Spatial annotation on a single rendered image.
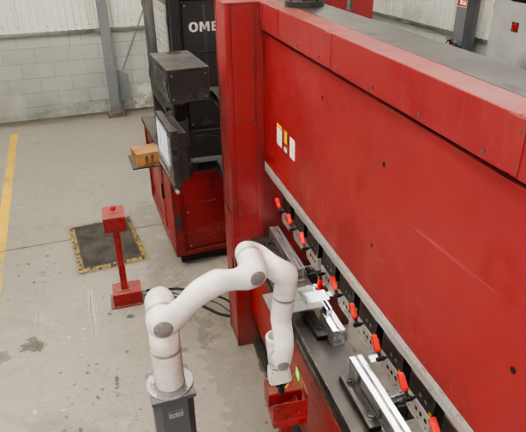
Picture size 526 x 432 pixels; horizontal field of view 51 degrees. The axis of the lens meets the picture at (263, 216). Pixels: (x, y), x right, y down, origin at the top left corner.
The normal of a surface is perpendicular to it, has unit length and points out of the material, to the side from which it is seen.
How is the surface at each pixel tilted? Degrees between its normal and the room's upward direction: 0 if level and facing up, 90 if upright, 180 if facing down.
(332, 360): 0
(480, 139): 90
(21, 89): 90
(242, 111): 90
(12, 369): 0
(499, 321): 90
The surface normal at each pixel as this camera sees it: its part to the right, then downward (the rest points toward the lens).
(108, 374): -0.01, -0.88
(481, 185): -0.96, 0.14
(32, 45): 0.34, 0.44
